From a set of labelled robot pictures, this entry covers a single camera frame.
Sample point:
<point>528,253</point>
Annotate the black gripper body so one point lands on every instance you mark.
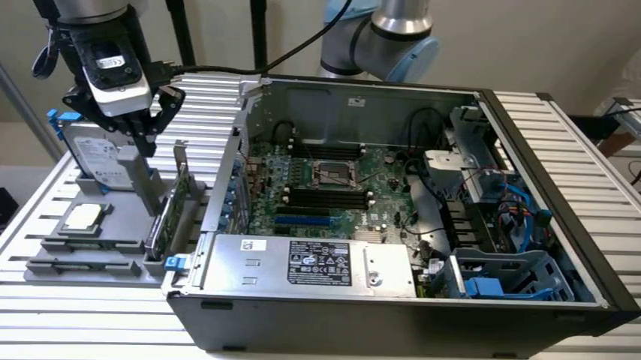
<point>74,42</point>

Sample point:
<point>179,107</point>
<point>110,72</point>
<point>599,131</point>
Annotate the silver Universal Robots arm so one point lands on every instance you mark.
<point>400,22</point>

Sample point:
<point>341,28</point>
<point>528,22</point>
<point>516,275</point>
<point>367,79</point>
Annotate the black RAM slot bank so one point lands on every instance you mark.
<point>324,152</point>
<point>327,198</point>

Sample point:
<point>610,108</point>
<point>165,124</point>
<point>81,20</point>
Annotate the black expansion slot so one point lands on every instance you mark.
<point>300,210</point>

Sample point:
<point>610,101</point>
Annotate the blue expansion slot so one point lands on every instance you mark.
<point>303,221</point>

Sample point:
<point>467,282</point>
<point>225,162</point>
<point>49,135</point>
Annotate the black stand pole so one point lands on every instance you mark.
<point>180,30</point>
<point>259,30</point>

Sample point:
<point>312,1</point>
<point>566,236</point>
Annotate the green graphics card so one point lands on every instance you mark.
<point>175,210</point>

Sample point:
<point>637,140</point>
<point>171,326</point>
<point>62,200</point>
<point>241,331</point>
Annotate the silver CPU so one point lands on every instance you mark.
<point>84,218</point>

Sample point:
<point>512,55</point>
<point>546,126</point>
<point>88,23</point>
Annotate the black box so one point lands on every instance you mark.
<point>5,206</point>

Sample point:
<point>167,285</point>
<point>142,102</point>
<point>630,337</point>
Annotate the grey parts rack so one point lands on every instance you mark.
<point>134,222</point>

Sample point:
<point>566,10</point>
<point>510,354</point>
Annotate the CPU socket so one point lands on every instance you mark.
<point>333,173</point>

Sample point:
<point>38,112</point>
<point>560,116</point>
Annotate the blue case latch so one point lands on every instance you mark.
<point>175,262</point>

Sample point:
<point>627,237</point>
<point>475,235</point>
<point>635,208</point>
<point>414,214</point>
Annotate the silver power supply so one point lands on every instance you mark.
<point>269,273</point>

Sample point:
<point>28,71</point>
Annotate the green motherboard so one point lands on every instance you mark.
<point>386,195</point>

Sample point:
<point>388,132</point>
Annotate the silver chipset heat sink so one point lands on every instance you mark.
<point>375,236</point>

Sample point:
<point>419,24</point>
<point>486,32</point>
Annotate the black open PC case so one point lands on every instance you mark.
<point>349,322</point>

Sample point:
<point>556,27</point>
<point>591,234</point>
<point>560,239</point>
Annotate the blue disk bay latch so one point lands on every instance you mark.
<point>483,288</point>

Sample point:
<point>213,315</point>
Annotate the grey disk bay cage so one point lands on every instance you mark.
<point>530,270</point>

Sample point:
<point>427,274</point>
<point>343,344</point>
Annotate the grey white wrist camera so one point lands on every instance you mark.
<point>120,98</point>

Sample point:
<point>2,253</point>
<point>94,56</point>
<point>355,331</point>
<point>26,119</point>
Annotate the hard disk with blue bracket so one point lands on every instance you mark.
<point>94,150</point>

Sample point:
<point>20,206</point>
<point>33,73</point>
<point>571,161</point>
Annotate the metal drive bracket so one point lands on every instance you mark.
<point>460,165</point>

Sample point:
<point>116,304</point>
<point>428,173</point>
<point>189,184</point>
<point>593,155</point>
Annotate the metal side table frame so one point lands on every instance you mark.
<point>625,112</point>

